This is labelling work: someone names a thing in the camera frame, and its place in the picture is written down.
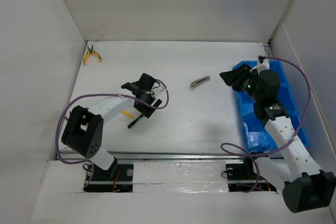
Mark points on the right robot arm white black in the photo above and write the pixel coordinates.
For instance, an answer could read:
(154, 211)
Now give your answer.
(304, 185)

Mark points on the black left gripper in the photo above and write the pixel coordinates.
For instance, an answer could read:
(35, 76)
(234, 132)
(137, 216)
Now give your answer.
(145, 111)

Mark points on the silver folding utility knife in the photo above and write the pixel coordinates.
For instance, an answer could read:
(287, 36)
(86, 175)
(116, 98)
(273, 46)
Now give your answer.
(199, 81)

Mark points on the blue plastic compartment bin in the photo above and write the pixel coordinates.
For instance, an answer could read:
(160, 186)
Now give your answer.
(256, 138)

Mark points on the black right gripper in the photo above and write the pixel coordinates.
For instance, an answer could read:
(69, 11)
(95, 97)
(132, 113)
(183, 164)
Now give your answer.
(229, 77)

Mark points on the yellow pliers near left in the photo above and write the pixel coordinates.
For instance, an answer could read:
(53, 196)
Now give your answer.
(126, 113)

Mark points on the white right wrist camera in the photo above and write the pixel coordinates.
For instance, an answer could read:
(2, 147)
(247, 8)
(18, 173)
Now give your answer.
(262, 62)

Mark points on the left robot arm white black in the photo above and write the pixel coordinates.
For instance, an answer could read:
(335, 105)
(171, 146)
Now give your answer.
(83, 132)

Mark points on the metal mounting rail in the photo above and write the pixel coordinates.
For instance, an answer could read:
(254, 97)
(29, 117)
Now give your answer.
(171, 169)

